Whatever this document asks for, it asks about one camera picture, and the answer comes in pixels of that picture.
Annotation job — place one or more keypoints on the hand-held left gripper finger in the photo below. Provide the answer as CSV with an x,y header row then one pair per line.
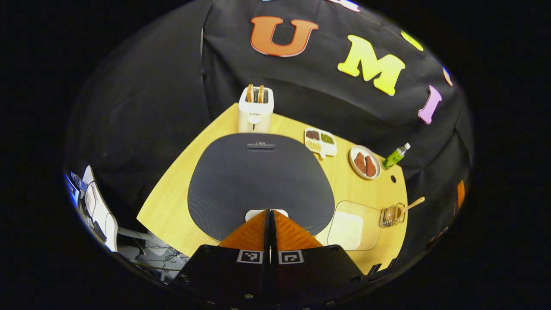
x,y
273,237
267,237

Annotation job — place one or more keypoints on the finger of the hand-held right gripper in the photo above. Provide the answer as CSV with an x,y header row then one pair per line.
x,y
461,193

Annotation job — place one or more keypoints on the wooden spoon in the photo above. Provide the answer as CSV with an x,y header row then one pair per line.
x,y
409,205

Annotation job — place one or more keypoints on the silver black rice cooker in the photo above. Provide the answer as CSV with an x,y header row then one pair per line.
x,y
258,181

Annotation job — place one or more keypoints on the green drink bottle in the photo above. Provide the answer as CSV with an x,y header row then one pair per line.
x,y
394,157

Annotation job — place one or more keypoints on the brown meat piece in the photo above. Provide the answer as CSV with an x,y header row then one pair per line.
x,y
360,162
370,166

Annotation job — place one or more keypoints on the clear glass dish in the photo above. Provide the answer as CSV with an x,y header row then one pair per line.
x,y
370,224

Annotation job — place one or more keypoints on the white divided bean dish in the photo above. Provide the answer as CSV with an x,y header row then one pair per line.
x,y
320,144

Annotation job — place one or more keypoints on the round white plate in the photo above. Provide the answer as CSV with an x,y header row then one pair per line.
x,y
354,170

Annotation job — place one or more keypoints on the white toaster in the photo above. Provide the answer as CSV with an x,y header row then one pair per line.
x,y
255,118

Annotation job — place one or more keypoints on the toasted bread slice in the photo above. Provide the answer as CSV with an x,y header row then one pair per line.
x,y
261,94
250,93

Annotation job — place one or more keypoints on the white chair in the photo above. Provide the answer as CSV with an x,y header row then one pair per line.
x,y
101,211

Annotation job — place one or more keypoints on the blue lit monitor screen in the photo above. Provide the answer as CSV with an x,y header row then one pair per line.
x,y
71,189

